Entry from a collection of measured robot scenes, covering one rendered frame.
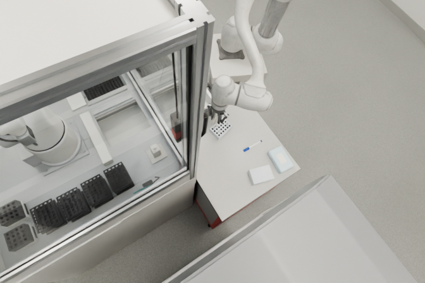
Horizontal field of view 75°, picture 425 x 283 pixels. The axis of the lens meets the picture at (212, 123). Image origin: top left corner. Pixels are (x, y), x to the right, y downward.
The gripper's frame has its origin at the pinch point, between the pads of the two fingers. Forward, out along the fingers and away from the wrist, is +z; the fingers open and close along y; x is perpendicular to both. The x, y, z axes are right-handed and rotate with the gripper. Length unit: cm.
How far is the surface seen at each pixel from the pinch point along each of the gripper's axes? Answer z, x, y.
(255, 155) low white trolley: 14.7, -1.4, -29.8
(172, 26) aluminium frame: -108, 40, -4
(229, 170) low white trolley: 14.8, 16.0, -21.9
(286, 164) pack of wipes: 10.3, -5.1, -48.4
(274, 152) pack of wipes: 10.3, -7.7, -38.9
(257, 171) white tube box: 9.5, 8.9, -35.8
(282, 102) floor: 90, -100, -27
